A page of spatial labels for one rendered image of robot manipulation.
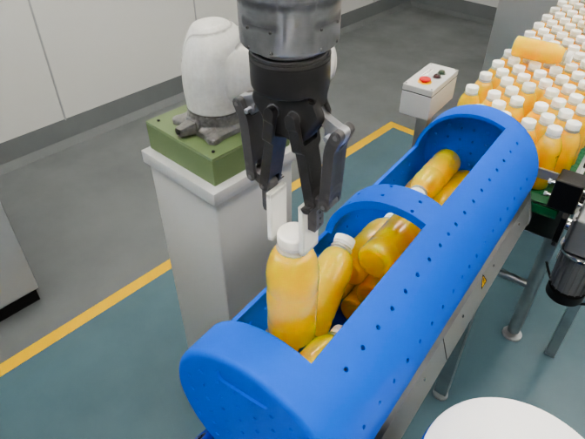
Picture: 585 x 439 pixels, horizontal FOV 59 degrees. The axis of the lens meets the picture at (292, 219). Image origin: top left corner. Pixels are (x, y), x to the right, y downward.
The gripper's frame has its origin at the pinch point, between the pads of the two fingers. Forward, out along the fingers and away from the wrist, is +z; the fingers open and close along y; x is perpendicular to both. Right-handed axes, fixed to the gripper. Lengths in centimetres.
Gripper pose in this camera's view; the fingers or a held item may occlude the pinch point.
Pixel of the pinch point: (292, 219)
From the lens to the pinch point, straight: 59.1
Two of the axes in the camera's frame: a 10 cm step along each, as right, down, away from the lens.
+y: 8.1, 3.7, -4.6
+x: 5.9, -5.2, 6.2
